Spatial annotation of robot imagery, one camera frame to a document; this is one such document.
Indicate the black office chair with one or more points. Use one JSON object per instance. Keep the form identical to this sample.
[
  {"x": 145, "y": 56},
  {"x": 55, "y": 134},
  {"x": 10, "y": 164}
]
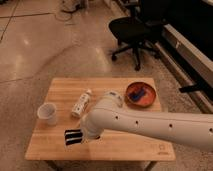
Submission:
[{"x": 144, "y": 24}]

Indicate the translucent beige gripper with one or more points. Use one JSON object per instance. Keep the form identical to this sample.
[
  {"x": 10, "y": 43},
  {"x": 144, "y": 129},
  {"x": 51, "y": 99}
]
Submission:
[{"x": 84, "y": 135}]

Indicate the blue object in bowl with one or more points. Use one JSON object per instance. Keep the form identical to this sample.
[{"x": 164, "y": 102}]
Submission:
[{"x": 135, "y": 96}]

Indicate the wooden table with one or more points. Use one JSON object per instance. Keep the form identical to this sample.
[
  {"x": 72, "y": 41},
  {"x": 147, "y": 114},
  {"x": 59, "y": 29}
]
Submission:
[{"x": 47, "y": 142}]

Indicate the white plastic bottle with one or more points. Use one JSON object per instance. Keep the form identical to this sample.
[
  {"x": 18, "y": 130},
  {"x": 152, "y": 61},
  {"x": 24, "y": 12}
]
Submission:
[{"x": 81, "y": 104}]

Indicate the orange bowl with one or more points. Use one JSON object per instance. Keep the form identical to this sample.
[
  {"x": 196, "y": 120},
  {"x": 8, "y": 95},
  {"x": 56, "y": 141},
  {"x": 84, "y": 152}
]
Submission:
[{"x": 145, "y": 101}]

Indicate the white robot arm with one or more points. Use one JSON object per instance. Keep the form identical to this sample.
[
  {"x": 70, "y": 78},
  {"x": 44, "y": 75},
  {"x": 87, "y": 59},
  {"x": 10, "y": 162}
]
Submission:
[{"x": 194, "y": 130}]

